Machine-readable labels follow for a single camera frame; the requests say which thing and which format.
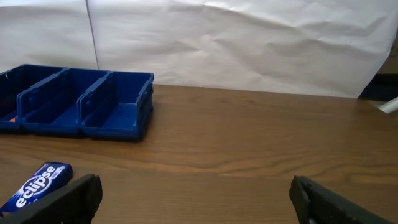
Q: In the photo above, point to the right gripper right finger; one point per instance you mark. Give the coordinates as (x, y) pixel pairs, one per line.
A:
(323, 205)

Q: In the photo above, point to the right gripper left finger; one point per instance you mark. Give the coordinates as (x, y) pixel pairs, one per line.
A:
(62, 202)

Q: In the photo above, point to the blue candy pack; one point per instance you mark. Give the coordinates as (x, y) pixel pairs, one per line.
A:
(37, 183)

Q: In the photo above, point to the orange candy box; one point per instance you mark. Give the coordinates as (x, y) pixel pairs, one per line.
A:
(13, 119)

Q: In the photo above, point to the blue tray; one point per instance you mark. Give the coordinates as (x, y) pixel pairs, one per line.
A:
(118, 118)

